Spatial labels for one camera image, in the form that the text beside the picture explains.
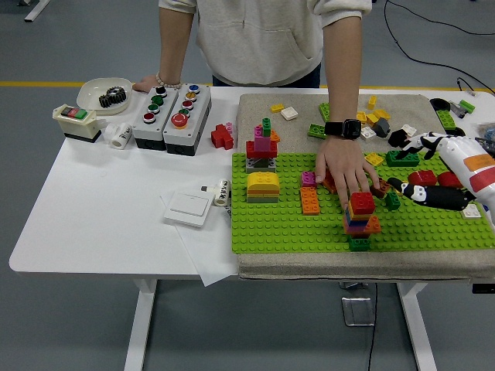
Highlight white paper sheet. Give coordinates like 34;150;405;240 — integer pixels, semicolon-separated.
159;191;240;288

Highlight red square brick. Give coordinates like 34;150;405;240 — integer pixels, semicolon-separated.
349;191;376;216

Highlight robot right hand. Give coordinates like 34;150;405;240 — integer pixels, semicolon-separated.
386;132;495;224

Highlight brown square brick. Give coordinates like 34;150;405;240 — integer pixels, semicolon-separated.
370;178;392;199

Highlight person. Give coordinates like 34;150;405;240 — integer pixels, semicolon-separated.
131;0;383;210

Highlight white labelled tube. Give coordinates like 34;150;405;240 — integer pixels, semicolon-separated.
213;178;232;207

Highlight dark green square brick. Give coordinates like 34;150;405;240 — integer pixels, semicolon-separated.
384;191;402;212

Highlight brick tower with green base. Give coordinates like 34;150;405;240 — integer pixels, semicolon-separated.
343;208;383;252

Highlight grey-brown foam mat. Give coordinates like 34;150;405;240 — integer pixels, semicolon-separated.
236;93;495;281

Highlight black wristwatch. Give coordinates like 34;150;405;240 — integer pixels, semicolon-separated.
323;118;363;139

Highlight black metal gear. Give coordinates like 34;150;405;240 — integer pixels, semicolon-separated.
98;86;128;109

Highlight black cable under table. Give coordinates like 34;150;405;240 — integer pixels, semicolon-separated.
366;283;380;371

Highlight grey emergency-stop control box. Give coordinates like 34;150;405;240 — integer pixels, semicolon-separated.
162;83;213;157

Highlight long black floor cable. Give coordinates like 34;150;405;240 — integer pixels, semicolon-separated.
384;0;495;96

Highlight black box with yellow dots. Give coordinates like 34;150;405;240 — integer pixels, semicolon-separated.
474;136;495;155

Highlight beaded bracelet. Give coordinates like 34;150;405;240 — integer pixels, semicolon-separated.
155;71;183;90

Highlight dark green long brick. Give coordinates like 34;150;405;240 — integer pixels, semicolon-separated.
385;149;422;168

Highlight white table leg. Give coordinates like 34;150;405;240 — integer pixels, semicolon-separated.
396;281;438;371
123;278;159;371

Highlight white bowl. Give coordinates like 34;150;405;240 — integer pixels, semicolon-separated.
76;77;133;116

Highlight green baseplate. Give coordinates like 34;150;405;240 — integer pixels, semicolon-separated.
230;149;495;255

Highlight white pipe fitting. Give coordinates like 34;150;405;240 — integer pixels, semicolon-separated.
104;122;134;151

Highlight grey four-button control box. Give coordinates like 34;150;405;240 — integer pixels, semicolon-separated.
132;84;179;151

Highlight white red-green switch box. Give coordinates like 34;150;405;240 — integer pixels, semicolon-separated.
52;104;102;144

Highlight silver floor outlet box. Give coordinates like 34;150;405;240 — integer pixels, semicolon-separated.
341;295;376;328

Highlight yellow domed brick stack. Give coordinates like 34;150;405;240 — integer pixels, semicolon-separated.
245;171;281;204

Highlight white furniture foot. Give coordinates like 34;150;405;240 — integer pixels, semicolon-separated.
23;0;51;22

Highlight grey brick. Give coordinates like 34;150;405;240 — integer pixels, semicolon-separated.
373;117;391;138

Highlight person's left hand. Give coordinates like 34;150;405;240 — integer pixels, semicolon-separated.
314;135;383;210

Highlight white wall switch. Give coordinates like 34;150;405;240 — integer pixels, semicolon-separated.
162;191;213;229

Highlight red brick cluster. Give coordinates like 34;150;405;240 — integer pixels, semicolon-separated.
210;123;235;151

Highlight person's right hand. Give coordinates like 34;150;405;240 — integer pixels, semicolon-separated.
131;75;160;93

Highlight brick tower with grey base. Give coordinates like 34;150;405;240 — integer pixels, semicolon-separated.
244;117;278;174

